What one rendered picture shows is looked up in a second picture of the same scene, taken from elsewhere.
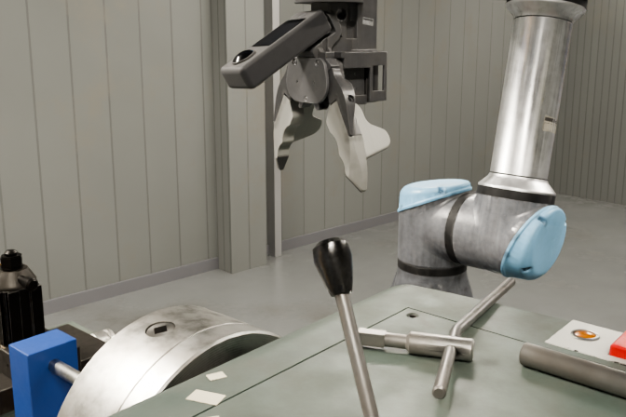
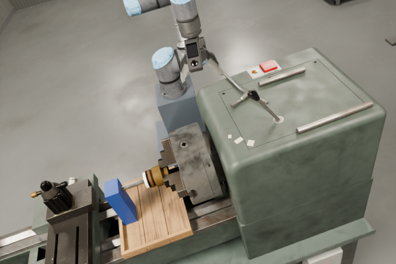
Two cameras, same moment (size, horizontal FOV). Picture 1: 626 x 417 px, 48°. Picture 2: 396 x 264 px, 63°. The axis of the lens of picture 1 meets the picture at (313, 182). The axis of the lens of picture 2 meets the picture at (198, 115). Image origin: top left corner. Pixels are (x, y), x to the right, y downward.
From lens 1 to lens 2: 0.91 m
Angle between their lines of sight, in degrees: 49
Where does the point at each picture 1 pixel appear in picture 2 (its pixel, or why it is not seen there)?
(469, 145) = not seen: outside the picture
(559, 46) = not seen: outside the picture
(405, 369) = (248, 104)
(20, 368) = (115, 198)
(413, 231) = (167, 71)
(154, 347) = (191, 148)
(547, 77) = not seen: hidden behind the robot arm
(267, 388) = (241, 129)
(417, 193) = (164, 60)
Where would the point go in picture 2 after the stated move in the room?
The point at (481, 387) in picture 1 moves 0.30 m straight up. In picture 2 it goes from (264, 96) to (257, 29)
